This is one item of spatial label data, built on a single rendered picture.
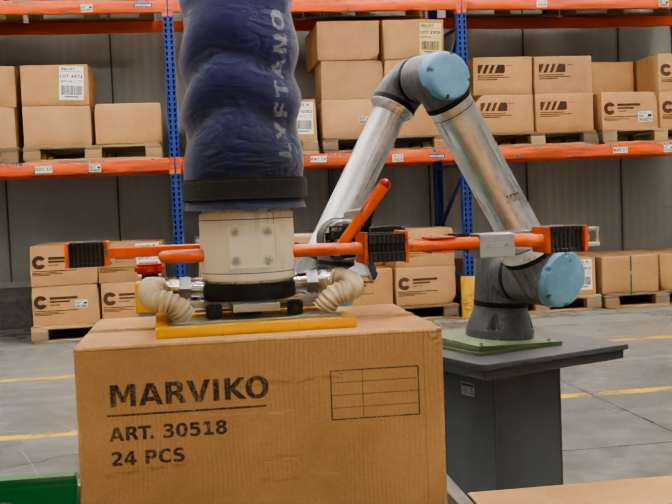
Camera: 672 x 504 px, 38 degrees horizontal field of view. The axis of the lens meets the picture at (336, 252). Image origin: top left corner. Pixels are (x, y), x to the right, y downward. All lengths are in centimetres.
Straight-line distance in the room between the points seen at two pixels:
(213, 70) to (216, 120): 8
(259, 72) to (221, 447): 63
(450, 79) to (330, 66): 678
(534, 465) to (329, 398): 123
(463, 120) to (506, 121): 708
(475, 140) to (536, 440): 86
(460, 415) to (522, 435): 18
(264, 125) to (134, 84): 862
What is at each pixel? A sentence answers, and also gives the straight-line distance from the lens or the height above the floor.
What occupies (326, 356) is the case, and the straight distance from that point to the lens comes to 160.
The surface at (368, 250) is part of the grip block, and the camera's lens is 176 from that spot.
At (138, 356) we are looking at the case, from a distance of 159.
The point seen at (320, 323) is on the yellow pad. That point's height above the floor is 96.
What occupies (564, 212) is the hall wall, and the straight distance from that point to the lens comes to 1102.
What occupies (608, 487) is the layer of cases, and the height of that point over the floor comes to 54.
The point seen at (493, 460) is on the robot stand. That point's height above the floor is 46.
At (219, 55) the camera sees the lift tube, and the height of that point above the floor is 142.
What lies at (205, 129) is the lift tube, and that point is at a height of 130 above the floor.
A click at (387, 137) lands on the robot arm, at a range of 242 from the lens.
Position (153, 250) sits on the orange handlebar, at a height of 108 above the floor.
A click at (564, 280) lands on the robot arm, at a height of 94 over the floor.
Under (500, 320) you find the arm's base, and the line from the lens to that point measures 267.
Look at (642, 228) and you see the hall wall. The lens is 1141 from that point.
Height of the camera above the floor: 117
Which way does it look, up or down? 3 degrees down
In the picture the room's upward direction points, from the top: 2 degrees counter-clockwise
